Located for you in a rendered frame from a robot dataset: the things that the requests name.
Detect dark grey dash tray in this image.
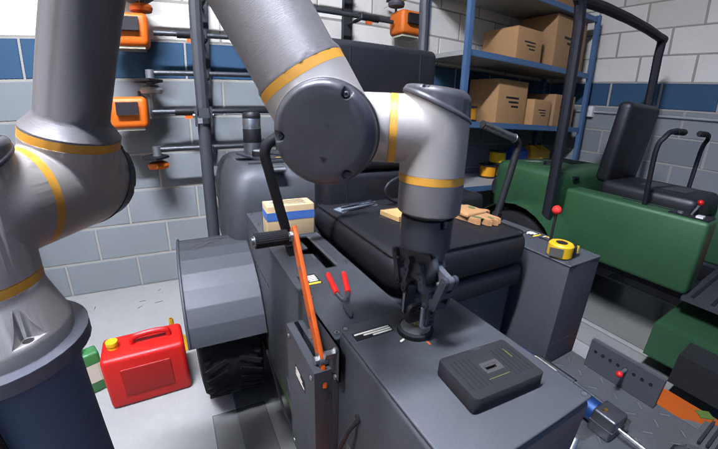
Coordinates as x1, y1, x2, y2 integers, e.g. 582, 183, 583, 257
438, 340, 544, 415

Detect grey and blue box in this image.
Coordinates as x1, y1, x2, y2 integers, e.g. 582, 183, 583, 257
586, 398, 629, 444

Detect green ride-on mower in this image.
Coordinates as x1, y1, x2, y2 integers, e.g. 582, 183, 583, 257
490, 102, 718, 295

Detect black roll bar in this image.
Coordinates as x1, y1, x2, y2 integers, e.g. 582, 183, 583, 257
542, 0, 669, 220

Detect black lap bar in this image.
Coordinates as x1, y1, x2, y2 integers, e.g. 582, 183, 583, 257
251, 133, 298, 251
479, 121, 523, 216

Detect green and white box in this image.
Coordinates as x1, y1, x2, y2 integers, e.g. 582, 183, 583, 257
82, 345, 108, 394

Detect brown cardboard box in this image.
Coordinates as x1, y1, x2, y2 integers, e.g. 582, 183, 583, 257
542, 93, 579, 127
520, 12, 588, 69
469, 78, 530, 125
524, 97, 553, 127
482, 24, 544, 64

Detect green machine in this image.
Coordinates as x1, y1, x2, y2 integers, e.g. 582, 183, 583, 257
643, 264, 718, 432

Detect tan work gloves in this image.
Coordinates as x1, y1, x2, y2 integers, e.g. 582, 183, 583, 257
455, 204, 504, 229

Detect black mower seat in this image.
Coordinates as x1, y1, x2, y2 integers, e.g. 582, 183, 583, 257
314, 39, 526, 299

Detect grey wall rack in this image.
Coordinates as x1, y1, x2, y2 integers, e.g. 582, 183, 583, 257
186, 0, 221, 238

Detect grey zero-turn mower body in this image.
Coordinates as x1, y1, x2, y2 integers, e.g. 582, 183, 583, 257
175, 212, 600, 449

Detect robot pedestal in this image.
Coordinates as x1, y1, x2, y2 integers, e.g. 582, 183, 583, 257
0, 355, 117, 449

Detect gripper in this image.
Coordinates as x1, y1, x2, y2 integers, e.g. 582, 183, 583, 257
395, 215, 460, 327

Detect red-handled pliers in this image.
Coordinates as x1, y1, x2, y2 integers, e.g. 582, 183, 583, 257
325, 269, 354, 319

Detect red fuel can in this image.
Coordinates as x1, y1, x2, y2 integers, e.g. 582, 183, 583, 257
99, 320, 193, 408

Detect grey control panel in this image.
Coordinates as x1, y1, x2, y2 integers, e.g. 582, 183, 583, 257
585, 338, 670, 410

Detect black ignition key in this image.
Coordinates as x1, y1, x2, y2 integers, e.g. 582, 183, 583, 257
396, 317, 435, 343

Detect yellow tape measure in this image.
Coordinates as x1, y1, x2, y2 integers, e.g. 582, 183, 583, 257
545, 238, 582, 261

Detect cardboard box with blue band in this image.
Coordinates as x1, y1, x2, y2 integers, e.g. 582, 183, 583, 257
262, 197, 315, 235

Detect blue shelf unit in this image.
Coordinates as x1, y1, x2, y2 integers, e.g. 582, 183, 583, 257
420, 0, 603, 191

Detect grey tank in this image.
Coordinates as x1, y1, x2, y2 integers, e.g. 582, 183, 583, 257
215, 112, 317, 241

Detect orange brake lever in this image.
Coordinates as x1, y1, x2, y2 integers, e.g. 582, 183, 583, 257
289, 225, 330, 372

